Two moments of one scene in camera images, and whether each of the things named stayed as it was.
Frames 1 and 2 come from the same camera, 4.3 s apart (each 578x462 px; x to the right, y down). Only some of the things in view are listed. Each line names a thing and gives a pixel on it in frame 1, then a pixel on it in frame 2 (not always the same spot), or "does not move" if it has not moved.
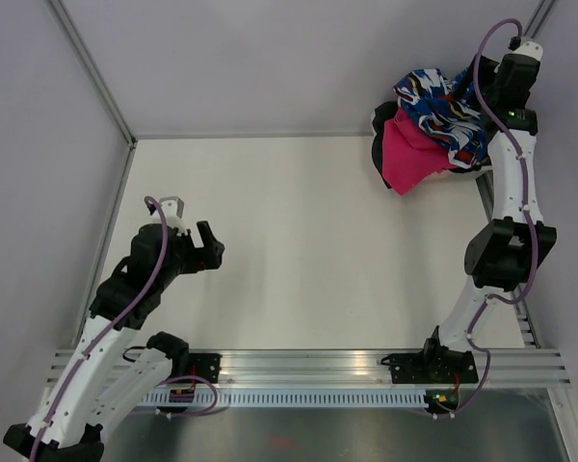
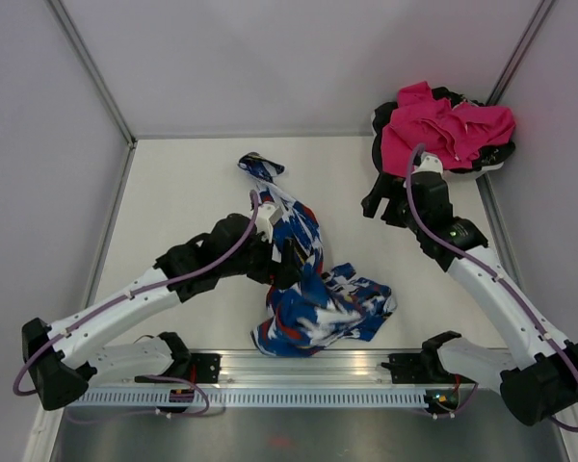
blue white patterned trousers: (449, 106) -> (321, 310)
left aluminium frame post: (95, 70) does not move
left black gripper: (208, 257) -> (280, 274)
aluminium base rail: (509, 369) does not move
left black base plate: (206, 366) does not move
